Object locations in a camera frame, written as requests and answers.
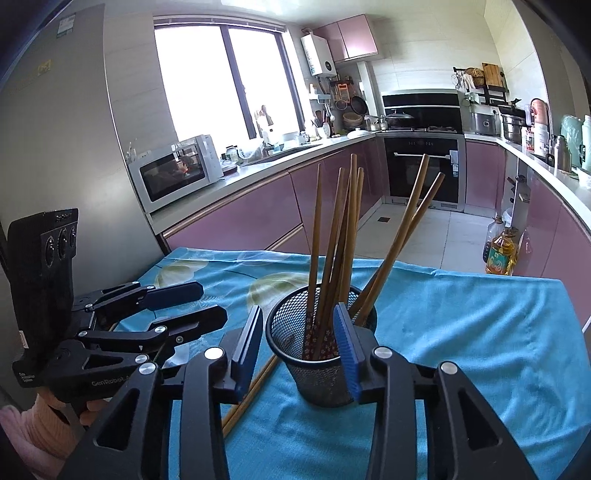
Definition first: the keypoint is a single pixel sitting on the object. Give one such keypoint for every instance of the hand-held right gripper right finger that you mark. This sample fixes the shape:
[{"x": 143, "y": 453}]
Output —
[{"x": 345, "y": 355}]

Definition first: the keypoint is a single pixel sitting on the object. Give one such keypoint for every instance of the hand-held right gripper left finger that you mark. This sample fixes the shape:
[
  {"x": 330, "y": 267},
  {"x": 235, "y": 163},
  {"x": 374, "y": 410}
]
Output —
[{"x": 249, "y": 355}]

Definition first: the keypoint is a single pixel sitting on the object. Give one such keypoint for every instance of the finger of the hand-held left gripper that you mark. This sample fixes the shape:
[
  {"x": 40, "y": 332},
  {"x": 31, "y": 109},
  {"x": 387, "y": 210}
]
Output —
[
  {"x": 178, "y": 295},
  {"x": 198, "y": 323}
]

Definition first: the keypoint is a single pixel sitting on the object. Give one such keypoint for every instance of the black mesh utensil holder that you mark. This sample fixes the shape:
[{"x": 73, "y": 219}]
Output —
[{"x": 300, "y": 383}]

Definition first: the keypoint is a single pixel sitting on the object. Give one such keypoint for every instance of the person's left forearm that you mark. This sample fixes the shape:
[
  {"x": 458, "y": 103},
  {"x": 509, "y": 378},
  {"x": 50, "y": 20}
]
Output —
[{"x": 51, "y": 424}]

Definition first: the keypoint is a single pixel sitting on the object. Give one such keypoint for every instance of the person's left hand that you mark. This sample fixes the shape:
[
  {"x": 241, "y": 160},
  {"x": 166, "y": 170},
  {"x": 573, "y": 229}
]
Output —
[{"x": 94, "y": 413}]

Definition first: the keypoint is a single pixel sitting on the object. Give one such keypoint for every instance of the blue printed tablecloth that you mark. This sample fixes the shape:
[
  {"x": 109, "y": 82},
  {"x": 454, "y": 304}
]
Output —
[{"x": 461, "y": 346}]

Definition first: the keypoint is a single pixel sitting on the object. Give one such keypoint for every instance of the pink lower kitchen cabinets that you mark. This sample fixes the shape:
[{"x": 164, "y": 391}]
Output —
[
  {"x": 545, "y": 230},
  {"x": 258, "y": 207}
]

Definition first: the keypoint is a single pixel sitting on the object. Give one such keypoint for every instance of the white microwave oven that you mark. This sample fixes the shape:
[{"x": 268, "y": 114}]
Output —
[{"x": 171, "y": 175}]

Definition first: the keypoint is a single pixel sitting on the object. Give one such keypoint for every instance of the grey refrigerator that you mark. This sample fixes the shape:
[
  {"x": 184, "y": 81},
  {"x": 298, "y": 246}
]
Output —
[{"x": 69, "y": 138}]

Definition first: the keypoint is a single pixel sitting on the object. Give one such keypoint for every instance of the yellow cooking oil bottle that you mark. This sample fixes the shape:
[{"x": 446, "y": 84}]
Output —
[{"x": 501, "y": 254}]

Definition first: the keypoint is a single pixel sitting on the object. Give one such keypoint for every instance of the black built-in oven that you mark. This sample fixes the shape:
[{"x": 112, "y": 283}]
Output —
[{"x": 406, "y": 170}]

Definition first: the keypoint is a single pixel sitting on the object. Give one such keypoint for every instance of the kitchen window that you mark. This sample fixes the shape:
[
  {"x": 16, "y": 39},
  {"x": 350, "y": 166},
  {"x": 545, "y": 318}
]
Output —
[{"x": 198, "y": 78}]

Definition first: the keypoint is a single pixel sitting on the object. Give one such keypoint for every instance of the wok with lid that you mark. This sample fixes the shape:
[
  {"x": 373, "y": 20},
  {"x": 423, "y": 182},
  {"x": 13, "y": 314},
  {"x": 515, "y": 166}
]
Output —
[{"x": 399, "y": 120}]

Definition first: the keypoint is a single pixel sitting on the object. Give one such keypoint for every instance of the hanging black pan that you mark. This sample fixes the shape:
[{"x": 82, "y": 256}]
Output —
[{"x": 359, "y": 105}]

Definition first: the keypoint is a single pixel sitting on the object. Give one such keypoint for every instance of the black range hood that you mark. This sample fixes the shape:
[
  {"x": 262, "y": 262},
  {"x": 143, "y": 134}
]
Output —
[{"x": 420, "y": 100}]

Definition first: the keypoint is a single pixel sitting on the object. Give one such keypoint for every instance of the silver rice cooker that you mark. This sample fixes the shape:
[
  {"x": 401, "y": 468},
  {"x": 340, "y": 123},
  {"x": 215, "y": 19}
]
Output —
[{"x": 484, "y": 123}]

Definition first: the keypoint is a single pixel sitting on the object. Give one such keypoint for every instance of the white kitchen countertop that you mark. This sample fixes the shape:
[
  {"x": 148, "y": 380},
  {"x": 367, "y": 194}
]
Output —
[{"x": 540, "y": 164}]

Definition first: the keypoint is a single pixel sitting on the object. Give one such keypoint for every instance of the steel cooking pot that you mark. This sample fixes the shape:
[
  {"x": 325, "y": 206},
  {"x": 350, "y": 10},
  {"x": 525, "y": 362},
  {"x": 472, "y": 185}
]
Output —
[{"x": 512, "y": 128}]

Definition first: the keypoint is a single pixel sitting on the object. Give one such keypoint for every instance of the steel thermos flask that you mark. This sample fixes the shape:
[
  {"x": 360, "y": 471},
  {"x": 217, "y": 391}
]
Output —
[{"x": 562, "y": 154}]

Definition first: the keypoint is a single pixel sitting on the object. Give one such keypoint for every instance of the pink tall kitchen appliance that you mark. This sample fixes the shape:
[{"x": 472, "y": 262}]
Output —
[{"x": 538, "y": 124}]

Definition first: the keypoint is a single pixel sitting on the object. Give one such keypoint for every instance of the pink upper kitchen cabinet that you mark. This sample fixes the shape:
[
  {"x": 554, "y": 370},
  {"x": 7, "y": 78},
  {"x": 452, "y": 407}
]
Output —
[{"x": 351, "y": 37}]

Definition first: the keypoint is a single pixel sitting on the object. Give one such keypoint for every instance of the white wall water heater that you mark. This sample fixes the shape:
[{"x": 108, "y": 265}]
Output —
[{"x": 318, "y": 55}]

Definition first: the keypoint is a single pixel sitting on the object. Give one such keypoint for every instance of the wall rack with cutting board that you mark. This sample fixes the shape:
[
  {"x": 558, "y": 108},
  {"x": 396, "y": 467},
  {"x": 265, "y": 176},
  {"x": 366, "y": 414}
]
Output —
[{"x": 485, "y": 83}]

